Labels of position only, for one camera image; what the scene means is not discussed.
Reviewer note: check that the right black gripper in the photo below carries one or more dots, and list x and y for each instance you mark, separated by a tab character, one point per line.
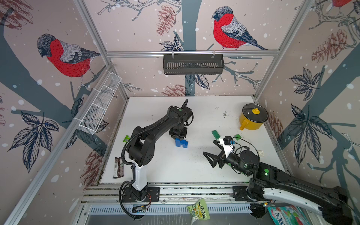
222	158

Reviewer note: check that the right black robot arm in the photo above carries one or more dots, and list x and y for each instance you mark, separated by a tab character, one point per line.
268	183

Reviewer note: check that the green snack bag front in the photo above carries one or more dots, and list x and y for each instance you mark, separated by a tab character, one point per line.
198	211

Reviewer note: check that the green snack packet on table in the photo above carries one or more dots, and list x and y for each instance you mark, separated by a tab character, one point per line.
126	139

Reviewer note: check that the long blue lego brick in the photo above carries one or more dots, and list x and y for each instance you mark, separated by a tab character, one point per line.
181	143

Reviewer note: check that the black wire shelf basket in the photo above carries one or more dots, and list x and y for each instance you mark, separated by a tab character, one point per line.
193	64

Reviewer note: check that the yellow pot with glass lid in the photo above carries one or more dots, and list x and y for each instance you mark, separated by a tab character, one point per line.
253	116

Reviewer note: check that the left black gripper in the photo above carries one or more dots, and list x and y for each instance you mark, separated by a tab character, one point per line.
184	135

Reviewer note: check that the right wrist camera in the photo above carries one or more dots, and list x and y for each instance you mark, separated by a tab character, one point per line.
227	143

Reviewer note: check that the white wire mesh basket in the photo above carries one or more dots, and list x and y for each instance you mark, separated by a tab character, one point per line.
93	118

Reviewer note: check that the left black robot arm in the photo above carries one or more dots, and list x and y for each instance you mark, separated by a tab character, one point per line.
139	150

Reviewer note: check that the colourful wipes pack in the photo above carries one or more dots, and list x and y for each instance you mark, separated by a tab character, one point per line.
287	215

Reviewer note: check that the small green lego brick right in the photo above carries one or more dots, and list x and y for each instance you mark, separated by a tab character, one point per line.
237	137

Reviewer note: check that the dark snack bar wrapper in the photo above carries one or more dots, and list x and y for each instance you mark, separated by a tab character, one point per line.
118	168

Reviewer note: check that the long green lego brick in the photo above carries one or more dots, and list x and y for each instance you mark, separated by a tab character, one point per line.
215	134

